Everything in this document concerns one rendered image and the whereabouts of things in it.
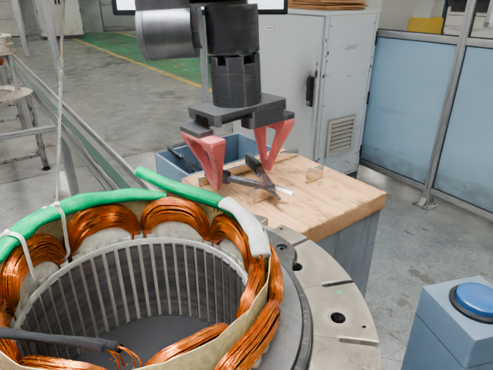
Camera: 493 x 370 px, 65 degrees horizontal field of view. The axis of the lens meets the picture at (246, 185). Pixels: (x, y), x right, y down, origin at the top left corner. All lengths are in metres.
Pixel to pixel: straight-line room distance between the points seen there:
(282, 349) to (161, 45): 0.32
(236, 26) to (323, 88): 2.09
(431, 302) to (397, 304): 1.58
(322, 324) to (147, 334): 0.17
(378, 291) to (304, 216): 1.62
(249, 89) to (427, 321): 0.30
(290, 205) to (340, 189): 0.08
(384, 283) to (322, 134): 1.04
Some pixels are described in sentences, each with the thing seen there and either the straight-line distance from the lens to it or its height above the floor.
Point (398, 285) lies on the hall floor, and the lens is 2.12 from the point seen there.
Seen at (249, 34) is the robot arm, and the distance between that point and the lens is 0.43.
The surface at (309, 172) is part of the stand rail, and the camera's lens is 0.52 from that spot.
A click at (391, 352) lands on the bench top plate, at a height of 0.78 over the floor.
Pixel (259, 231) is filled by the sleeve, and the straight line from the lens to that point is 0.25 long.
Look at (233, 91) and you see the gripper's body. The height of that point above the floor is 1.20.
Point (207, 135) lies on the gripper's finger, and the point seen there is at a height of 1.15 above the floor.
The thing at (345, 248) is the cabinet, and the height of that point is 1.00.
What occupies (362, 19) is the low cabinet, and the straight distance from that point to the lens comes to 2.66.
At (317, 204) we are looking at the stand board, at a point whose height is 1.07.
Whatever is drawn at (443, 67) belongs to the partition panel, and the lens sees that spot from 2.67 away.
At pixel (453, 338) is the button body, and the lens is 0.42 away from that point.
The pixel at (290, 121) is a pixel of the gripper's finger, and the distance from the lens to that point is 0.48.
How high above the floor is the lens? 1.30
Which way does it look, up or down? 26 degrees down
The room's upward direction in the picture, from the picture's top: straight up
